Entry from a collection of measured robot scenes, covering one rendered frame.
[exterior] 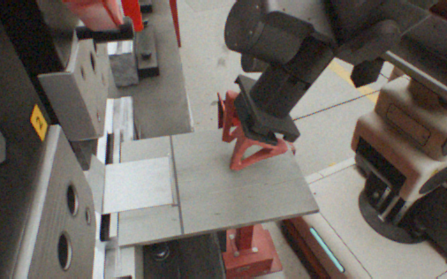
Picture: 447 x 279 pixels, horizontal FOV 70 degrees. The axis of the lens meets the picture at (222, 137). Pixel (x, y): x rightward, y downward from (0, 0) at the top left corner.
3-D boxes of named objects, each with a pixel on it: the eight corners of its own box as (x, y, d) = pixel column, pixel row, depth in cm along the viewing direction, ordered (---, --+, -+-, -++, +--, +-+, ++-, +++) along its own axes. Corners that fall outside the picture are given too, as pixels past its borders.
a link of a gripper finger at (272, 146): (215, 177, 41) (254, 125, 36) (206, 139, 46) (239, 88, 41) (258, 185, 44) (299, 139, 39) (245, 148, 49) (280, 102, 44)
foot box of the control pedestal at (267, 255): (283, 270, 137) (287, 258, 128) (226, 284, 133) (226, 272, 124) (268, 229, 151) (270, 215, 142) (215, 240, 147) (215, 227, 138)
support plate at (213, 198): (318, 213, 43) (320, 209, 43) (119, 250, 40) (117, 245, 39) (276, 124, 56) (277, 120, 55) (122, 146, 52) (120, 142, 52)
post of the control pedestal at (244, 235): (251, 248, 131) (263, 162, 93) (238, 251, 130) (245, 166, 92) (247, 236, 135) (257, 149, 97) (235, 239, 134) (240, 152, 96)
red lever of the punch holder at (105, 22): (108, -37, 16) (132, 19, 25) (19, -31, 15) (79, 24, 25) (114, 1, 16) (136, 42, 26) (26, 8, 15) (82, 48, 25)
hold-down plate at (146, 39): (159, 75, 87) (158, 65, 84) (139, 78, 86) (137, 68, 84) (154, 25, 107) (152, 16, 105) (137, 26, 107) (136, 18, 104)
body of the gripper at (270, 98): (250, 134, 37) (289, 84, 33) (231, 83, 44) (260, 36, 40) (292, 147, 40) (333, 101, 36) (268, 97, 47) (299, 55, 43)
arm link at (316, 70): (358, 46, 34) (329, 19, 38) (316, 25, 30) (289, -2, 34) (316, 94, 38) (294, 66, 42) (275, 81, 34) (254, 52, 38)
